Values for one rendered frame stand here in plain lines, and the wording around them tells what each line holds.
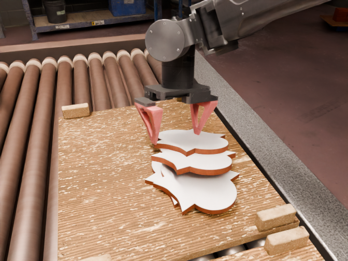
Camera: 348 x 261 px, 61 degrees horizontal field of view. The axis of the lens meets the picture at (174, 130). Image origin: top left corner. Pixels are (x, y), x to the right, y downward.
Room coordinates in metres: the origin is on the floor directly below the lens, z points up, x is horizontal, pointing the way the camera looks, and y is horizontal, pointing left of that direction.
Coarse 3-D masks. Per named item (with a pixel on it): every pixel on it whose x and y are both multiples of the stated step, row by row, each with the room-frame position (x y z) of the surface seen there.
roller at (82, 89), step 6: (78, 54) 0.99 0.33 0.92; (78, 60) 0.94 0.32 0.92; (84, 60) 0.95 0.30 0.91; (78, 66) 0.89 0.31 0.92; (84, 66) 0.90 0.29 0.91; (78, 72) 0.84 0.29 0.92; (84, 72) 0.85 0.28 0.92; (78, 78) 0.80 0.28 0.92; (84, 78) 0.81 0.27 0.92; (78, 84) 0.76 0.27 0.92; (84, 84) 0.76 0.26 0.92; (78, 90) 0.73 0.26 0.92; (84, 90) 0.73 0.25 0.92; (78, 96) 0.69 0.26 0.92; (84, 96) 0.69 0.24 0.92; (90, 96) 0.72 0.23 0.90; (78, 102) 0.66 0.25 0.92; (84, 102) 0.66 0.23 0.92; (90, 102) 0.68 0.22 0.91; (90, 108) 0.65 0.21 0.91
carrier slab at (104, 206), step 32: (64, 128) 0.52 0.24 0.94; (96, 128) 0.52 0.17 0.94; (128, 128) 0.52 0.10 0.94; (160, 128) 0.52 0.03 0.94; (192, 128) 0.52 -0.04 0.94; (224, 128) 0.52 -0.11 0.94; (64, 160) 0.42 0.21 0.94; (96, 160) 0.42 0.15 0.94; (128, 160) 0.42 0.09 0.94; (64, 192) 0.34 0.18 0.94; (96, 192) 0.34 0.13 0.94; (128, 192) 0.34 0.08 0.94; (160, 192) 0.34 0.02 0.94; (256, 192) 0.34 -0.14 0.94; (64, 224) 0.27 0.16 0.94; (96, 224) 0.27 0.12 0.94; (128, 224) 0.27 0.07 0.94; (160, 224) 0.27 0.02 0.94; (192, 224) 0.27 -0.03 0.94; (224, 224) 0.27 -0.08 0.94; (288, 224) 0.28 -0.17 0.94; (64, 256) 0.22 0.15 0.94; (128, 256) 0.22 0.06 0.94; (160, 256) 0.22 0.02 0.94; (192, 256) 0.23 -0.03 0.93
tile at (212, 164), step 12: (156, 156) 0.38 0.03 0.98; (168, 156) 0.37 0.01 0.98; (180, 156) 0.37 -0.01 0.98; (192, 156) 0.37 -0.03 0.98; (204, 156) 0.37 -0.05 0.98; (216, 156) 0.37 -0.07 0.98; (228, 156) 0.38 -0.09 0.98; (180, 168) 0.33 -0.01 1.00; (192, 168) 0.33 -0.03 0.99; (204, 168) 0.33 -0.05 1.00; (216, 168) 0.33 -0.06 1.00; (228, 168) 0.34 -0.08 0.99
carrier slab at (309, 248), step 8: (256, 248) 0.24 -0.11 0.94; (264, 248) 0.24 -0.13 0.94; (304, 248) 0.24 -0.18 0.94; (312, 248) 0.24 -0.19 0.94; (224, 256) 0.22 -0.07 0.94; (232, 256) 0.22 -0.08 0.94; (240, 256) 0.22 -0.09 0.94; (248, 256) 0.22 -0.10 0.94; (256, 256) 0.22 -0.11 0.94; (264, 256) 0.22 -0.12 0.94; (272, 256) 0.22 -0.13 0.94; (280, 256) 0.22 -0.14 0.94; (288, 256) 0.22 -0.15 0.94; (296, 256) 0.22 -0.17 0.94; (304, 256) 0.22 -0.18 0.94; (312, 256) 0.22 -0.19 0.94; (320, 256) 0.22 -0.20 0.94
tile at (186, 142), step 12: (168, 132) 0.48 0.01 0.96; (180, 132) 0.48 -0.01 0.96; (192, 132) 0.48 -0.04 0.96; (204, 132) 0.48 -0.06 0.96; (156, 144) 0.42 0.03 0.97; (168, 144) 0.41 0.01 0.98; (180, 144) 0.41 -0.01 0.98; (192, 144) 0.41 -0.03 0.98; (204, 144) 0.41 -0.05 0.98; (216, 144) 0.41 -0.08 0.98
